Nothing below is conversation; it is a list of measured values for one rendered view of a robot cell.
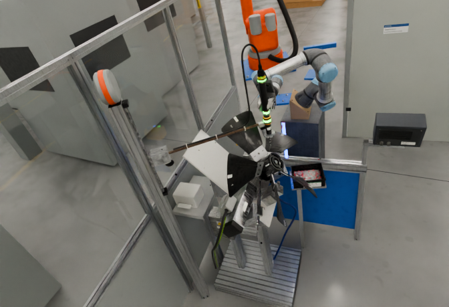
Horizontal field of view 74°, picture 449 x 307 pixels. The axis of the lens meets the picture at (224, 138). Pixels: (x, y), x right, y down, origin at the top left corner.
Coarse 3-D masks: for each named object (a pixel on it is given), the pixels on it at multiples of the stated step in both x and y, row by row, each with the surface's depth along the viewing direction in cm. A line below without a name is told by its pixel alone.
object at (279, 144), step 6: (276, 132) 200; (276, 138) 194; (282, 138) 195; (288, 138) 196; (276, 144) 189; (282, 144) 189; (288, 144) 190; (294, 144) 192; (270, 150) 184; (276, 150) 183; (282, 150) 183
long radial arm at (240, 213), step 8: (248, 184) 172; (240, 192) 171; (248, 192) 169; (240, 200) 163; (248, 200) 166; (240, 208) 159; (248, 208) 163; (232, 216) 157; (240, 216) 157; (240, 224) 155
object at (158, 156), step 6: (150, 150) 160; (156, 150) 159; (162, 150) 158; (150, 156) 156; (156, 156) 156; (162, 156) 157; (168, 156) 158; (156, 162) 158; (162, 162) 159; (168, 162) 160
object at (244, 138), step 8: (248, 112) 178; (232, 120) 174; (240, 120) 175; (224, 128) 173; (240, 128) 174; (256, 128) 176; (232, 136) 174; (240, 136) 174; (248, 136) 174; (256, 136) 175; (240, 144) 174; (248, 144) 174; (256, 144) 174; (248, 152) 174
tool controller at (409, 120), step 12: (384, 120) 178; (396, 120) 175; (408, 120) 173; (420, 120) 171; (384, 132) 179; (396, 132) 176; (408, 132) 174; (420, 132) 171; (384, 144) 188; (396, 144) 185; (408, 144) 182; (420, 144) 179
